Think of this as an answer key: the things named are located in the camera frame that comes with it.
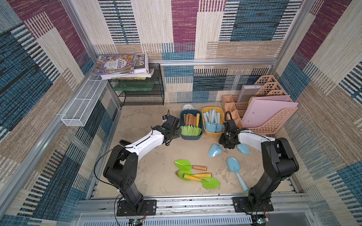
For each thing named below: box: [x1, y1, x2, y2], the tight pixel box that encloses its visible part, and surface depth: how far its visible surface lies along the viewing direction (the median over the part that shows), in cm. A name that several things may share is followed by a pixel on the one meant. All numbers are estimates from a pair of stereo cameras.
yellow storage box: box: [201, 106, 225, 138], surface depth 107 cm
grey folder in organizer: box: [237, 84, 264, 103], surface depth 105 cm
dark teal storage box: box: [179, 109, 204, 141], surface depth 104 cm
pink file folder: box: [241, 95, 299, 128], surface depth 87 cm
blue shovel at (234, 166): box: [226, 156, 249, 193], surface depth 89 cm
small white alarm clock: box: [181, 103, 196, 111], surface depth 117 cm
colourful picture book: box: [90, 54, 138, 75], surface depth 83 cm
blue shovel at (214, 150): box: [207, 143, 223, 158], surface depth 94 cm
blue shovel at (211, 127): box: [205, 108, 217, 133], surface depth 104 cm
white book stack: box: [100, 53, 155, 81], surface depth 83 cm
